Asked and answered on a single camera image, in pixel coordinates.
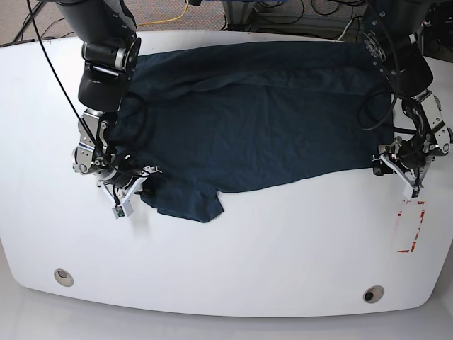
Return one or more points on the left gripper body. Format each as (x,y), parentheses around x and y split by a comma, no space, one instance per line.
(417,165)

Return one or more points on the dark blue t-shirt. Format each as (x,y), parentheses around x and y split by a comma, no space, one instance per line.
(236,118)

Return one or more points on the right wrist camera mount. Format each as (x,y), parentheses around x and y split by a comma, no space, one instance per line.
(121,202)

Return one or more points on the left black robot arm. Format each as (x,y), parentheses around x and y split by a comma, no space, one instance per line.
(391,35)

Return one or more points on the table cable grommet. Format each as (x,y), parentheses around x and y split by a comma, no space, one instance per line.
(373,294)
(64,278)

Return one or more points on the right table cable grommet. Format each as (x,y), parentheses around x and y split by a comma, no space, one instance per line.
(373,294)

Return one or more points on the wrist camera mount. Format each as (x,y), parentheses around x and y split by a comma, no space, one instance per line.
(121,202)
(390,154)

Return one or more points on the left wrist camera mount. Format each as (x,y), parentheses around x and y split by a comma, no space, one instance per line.
(390,154)

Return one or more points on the red tape rectangle marking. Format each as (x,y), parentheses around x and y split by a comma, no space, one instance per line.
(408,226)

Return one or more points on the left table cable grommet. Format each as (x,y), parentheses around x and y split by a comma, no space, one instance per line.
(64,278)

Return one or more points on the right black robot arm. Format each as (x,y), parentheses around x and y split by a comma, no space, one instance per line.
(110,51)

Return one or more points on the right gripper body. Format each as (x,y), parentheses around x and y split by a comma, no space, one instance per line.
(115,182)

